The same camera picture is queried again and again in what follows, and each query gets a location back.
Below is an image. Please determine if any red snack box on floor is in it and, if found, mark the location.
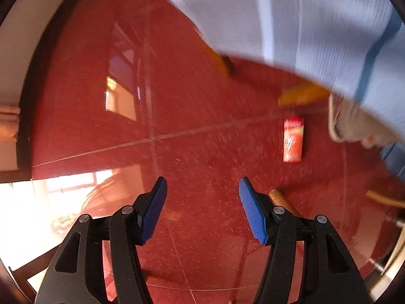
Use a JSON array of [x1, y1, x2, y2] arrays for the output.
[[283, 116, 304, 163]]

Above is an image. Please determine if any blue plaid tablecloth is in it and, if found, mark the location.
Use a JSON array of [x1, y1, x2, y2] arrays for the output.
[[152, 0, 405, 140]]

